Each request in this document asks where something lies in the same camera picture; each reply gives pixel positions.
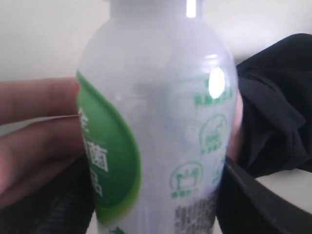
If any white green-label bottle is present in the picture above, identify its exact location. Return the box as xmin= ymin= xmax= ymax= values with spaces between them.
xmin=77 ymin=0 xmax=237 ymax=234

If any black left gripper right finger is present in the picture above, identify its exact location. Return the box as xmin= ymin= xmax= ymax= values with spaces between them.
xmin=217 ymin=158 xmax=312 ymax=234

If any black sleeved forearm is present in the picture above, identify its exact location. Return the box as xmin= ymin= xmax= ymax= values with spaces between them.
xmin=237 ymin=33 xmax=312 ymax=177

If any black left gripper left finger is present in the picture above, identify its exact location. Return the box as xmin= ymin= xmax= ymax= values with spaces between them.
xmin=0 ymin=155 xmax=94 ymax=234

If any person's open bare hand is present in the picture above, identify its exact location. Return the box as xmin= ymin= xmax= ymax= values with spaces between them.
xmin=0 ymin=78 xmax=85 ymax=208

